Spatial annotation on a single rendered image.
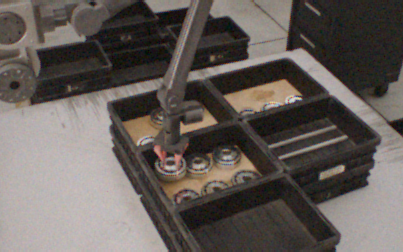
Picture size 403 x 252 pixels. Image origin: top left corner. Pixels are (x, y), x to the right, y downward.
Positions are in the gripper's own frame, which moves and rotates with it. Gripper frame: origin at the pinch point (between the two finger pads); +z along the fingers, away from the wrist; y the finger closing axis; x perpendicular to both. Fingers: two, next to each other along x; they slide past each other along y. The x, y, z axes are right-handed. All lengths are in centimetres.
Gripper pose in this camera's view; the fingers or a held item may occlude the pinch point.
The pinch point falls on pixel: (170, 161)
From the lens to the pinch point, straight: 188.5
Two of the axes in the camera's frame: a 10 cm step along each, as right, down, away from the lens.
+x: -3.3, 5.7, -7.6
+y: -9.4, -2.3, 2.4
